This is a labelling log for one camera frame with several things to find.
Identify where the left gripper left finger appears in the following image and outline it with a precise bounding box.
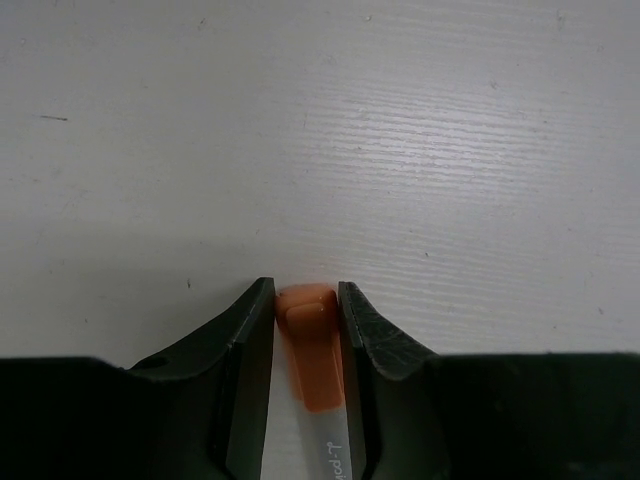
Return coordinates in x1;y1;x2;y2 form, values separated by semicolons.
1;278;275;479

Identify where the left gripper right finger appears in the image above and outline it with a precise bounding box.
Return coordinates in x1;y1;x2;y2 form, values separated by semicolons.
338;282;639;479

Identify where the orange highlighter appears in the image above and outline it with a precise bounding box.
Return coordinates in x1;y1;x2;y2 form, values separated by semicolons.
275;284;352;479

